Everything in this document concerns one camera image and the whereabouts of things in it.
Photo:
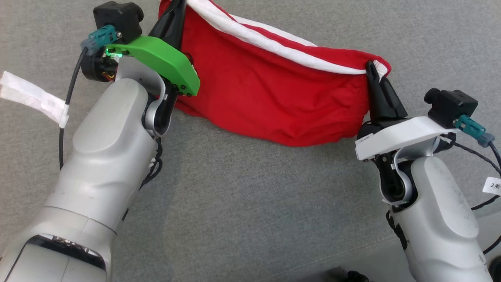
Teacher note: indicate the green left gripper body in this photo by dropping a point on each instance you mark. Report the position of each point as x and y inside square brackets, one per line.
[164, 58]

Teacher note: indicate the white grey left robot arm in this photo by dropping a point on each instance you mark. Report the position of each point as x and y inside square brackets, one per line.
[109, 149]

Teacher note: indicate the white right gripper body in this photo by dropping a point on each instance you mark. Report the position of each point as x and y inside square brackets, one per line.
[399, 135]

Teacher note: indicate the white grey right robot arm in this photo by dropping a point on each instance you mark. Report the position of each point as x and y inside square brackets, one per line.
[442, 219]

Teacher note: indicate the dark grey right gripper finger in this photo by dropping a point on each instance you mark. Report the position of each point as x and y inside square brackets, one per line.
[376, 102]
[392, 105]

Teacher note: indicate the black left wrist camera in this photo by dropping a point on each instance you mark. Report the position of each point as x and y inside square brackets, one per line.
[117, 19]

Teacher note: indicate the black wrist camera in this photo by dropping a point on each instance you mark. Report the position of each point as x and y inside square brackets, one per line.
[117, 19]
[452, 105]

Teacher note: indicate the red shorts with white stripes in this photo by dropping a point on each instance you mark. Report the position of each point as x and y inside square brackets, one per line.
[274, 94]

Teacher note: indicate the grey fabric sofa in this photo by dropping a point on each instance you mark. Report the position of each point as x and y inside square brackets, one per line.
[254, 203]

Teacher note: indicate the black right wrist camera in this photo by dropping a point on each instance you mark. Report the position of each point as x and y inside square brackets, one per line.
[452, 105]

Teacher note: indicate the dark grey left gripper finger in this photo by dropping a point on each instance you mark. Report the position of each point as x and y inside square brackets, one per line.
[164, 27]
[179, 27]

